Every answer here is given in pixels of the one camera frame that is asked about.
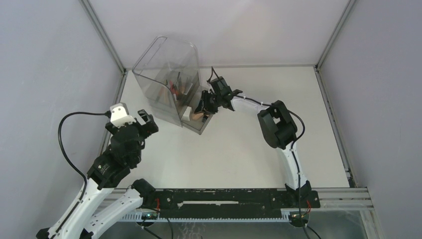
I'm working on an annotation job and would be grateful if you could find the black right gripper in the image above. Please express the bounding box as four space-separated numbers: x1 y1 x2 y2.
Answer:
194 90 221 116

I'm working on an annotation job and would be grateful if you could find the red lip pencil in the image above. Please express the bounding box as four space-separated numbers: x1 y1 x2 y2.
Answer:
165 80 179 100

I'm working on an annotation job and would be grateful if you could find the clear acrylic makeup organizer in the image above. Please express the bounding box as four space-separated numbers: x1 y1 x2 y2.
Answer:
132 36 212 134

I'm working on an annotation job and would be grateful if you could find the clear liquid bottle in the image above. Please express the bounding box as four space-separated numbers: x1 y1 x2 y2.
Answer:
182 107 192 121

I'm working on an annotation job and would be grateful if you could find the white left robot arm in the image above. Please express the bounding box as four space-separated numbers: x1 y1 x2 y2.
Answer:
36 104 159 239

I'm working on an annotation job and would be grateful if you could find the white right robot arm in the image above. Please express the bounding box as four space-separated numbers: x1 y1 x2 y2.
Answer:
194 77 312 207

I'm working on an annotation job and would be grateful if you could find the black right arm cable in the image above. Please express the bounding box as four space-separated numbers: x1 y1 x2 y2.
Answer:
207 67 322 239

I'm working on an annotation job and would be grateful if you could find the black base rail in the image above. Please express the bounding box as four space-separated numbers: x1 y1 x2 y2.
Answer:
155 188 321 220

